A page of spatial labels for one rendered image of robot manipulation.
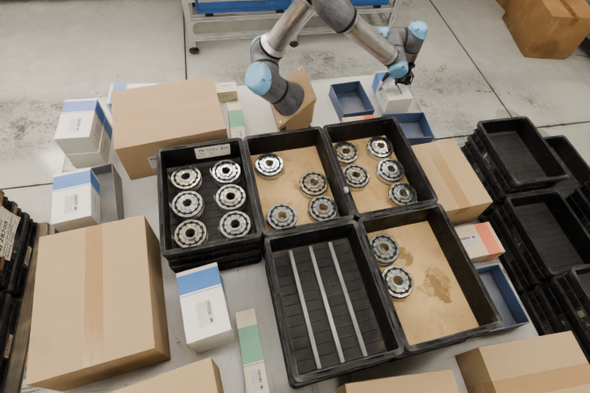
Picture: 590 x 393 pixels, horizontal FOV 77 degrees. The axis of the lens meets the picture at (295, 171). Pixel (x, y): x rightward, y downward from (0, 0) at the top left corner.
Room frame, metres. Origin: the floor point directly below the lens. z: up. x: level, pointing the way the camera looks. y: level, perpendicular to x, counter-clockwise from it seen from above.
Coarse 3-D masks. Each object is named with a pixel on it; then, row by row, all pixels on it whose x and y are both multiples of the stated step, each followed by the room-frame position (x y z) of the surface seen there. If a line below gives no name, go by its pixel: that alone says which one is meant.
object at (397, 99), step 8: (376, 72) 1.44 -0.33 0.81; (384, 72) 1.44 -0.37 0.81; (376, 80) 1.41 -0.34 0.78; (392, 80) 1.39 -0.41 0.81; (376, 88) 1.39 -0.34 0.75; (392, 88) 1.34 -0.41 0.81; (400, 88) 1.34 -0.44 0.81; (376, 96) 1.36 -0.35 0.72; (384, 96) 1.30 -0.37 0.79; (392, 96) 1.28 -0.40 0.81; (400, 96) 1.28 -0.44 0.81; (408, 96) 1.29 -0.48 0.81; (384, 104) 1.28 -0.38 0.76; (392, 104) 1.26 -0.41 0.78; (400, 104) 1.27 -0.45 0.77; (408, 104) 1.28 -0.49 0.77; (384, 112) 1.25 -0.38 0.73; (392, 112) 1.26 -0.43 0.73; (400, 112) 1.28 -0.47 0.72
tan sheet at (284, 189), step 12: (252, 156) 0.84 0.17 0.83; (288, 156) 0.86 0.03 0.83; (300, 156) 0.86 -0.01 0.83; (312, 156) 0.87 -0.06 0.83; (288, 168) 0.80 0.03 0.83; (300, 168) 0.80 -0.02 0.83; (312, 168) 0.81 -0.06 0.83; (264, 180) 0.73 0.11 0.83; (276, 180) 0.74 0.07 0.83; (288, 180) 0.75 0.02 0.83; (264, 192) 0.68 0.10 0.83; (276, 192) 0.69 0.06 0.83; (288, 192) 0.69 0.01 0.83; (300, 192) 0.70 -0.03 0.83; (264, 204) 0.63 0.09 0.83; (300, 204) 0.65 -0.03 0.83; (264, 216) 0.59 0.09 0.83; (300, 216) 0.60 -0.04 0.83; (336, 216) 0.62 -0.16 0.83
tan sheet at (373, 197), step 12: (360, 144) 0.96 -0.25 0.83; (360, 156) 0.90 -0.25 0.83; (372, 168) 0.84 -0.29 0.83; (372, 180) 0.79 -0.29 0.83; (360, 192) 0.73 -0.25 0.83; (372, 192) 0.74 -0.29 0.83; (384, 192) 0.74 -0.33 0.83; (360, 204) 0.68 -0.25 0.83; (372, 204) 0.68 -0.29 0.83; (384, 204) 0.69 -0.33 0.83
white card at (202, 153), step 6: (228, 144) 0.81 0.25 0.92; (198, 150) 0.78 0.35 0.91; (204, 150) 0.78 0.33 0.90; (210, 150) 0.79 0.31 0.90; (216, 150) 0.80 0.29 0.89; (222, 150) 0.80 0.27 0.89; (228, 150) 0.81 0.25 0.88; (198, 156) 0.78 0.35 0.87; (204, 156) 0.78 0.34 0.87; (210, 156) 0.79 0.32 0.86
